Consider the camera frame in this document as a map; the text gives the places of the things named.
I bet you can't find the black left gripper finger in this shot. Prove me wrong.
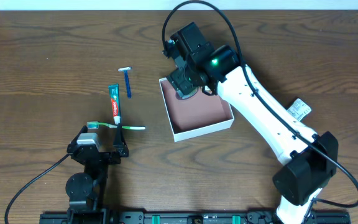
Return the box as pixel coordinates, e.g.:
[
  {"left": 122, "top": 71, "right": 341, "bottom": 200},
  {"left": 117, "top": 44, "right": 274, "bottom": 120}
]
[
  {"left": 113, "top": 124, "right": 126, "bottom": 146},
  {"left": 73, "top": 126, "right": 88, "bottom": 142}
]

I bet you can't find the clear blue soap pump bottle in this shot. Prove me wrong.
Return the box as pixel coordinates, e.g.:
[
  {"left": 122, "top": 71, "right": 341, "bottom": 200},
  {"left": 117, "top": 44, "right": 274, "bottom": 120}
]
[{"left": 175, "top": 88, "right": 198, "bottom": 100}]

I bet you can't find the green white soap packet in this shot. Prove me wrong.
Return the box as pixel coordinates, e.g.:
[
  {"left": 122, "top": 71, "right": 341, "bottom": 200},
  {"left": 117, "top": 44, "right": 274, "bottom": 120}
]
[{"left": 287, "top": 98, "right": 312, "bottom": 121}]

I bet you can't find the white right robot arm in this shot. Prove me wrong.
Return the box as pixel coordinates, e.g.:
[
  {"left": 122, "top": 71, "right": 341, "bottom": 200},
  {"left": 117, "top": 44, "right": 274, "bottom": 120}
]
[{"left": 163, "top": 40, "right": 338, "bottom": 223}]

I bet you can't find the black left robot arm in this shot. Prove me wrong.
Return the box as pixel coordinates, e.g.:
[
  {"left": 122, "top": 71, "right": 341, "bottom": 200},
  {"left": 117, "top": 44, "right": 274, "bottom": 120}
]
[{"left": 65, "top": 125, "right": 129, "bottom": 224}]

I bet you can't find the green white toothbrush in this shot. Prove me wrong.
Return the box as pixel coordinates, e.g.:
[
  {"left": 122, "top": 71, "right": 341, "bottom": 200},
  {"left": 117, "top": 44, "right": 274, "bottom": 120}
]
[{"left": 86, "top": 121, "right": 146, "bottom": 130}]

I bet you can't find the white box with pink inside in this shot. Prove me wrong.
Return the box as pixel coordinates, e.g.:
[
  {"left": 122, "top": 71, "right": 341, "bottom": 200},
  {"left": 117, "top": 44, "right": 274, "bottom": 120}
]
[{"left": 159, "top": 78, "right": 234, "bottom": 142}]

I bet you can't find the green red toothpaste tube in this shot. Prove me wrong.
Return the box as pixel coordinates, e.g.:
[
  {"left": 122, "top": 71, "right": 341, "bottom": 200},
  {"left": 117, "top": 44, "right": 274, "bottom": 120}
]
[{"left": 109, "top": 83, "right": 121, "bottom": 125}]

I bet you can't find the blue disposable razor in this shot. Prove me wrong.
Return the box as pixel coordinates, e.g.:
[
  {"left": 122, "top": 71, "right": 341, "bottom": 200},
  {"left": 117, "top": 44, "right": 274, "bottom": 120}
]
[{"left": 118, "top": 67, "right": 132, "bottom": 98}]

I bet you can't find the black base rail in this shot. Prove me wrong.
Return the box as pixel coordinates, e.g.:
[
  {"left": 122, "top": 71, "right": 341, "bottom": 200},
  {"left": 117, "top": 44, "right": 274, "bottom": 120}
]
[{"left": 39, "top": 211, "right": 352, "bottom": 224}]

